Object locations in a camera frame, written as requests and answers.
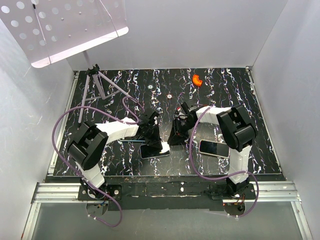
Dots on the clear magnetic phone case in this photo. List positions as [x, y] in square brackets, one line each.
[165, 147]

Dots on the orange curved plastic part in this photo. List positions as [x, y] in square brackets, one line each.
[196, 80]

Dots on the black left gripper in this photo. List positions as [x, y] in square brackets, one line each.
[157, 143]

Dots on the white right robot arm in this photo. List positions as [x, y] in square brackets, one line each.
[238, 132]

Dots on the perforated music stand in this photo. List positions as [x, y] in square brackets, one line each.
[42, 42]

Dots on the pink phone case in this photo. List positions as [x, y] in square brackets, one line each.
[200, 147]

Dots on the blue phone case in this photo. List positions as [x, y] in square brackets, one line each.
[131, 141]

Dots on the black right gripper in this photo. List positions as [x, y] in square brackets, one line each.
[177, 134]

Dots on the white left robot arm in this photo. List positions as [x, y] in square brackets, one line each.
[88, 143]

